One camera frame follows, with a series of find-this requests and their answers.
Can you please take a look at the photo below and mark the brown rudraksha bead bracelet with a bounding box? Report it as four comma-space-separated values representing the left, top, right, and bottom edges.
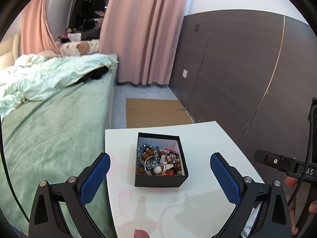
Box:
136, 148, 174, 176

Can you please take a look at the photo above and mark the silver bangle ring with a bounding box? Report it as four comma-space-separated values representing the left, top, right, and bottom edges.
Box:
144, 155, 163, 173

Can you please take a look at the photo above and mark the red cord bead bracelet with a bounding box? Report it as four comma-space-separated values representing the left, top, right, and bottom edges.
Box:
158, 149, 180, 176

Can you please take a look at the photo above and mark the dark multicolour bead bracelet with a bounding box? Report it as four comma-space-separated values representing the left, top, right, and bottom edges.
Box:
166, 152, 185, 176

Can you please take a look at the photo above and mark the black jewelry box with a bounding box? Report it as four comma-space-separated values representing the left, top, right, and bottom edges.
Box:
134, 132, 189, 188

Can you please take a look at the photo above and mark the right hand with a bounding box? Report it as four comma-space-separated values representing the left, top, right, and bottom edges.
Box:
285, 176, 316, 237

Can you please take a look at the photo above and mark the left hand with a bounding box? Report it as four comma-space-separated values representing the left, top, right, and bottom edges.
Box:
133, 229, 150, 238

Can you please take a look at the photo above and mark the green bed mattress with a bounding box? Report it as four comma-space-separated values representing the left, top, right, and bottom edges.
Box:
1, 65, 118, 233

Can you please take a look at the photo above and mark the flattened cardboard sheet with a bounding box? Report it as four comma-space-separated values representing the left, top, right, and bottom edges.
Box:
126, 98, 193, 128

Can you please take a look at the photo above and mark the light green duvet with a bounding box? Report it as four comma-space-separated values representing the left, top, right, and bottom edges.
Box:
1, 53, 118, 120

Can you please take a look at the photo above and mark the bear print pillow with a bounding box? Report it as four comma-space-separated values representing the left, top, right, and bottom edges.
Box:
60, 40, 99, 57

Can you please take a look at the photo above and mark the beige headboard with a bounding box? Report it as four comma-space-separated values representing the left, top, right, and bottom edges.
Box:
0, 33, 20, 70

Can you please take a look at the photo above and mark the pink curtain left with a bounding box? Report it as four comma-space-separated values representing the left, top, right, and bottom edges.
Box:
20, 0, 61, 54

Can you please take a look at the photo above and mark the pink curtain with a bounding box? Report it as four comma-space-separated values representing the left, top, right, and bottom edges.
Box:
99, 0, 186, 85
20, 0, 61, 54

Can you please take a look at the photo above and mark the pink curtain right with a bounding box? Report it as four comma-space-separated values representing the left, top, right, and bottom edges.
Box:
99, 0, 186, 85

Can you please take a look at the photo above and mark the black cable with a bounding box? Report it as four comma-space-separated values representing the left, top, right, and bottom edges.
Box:
287, 118, 317, 233

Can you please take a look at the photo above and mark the dark wood wall panel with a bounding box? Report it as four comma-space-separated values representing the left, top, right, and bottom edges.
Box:
169, 10, 316, 162

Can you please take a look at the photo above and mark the white wall socket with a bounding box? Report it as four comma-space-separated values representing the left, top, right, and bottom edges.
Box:
182, 70, 187, 78

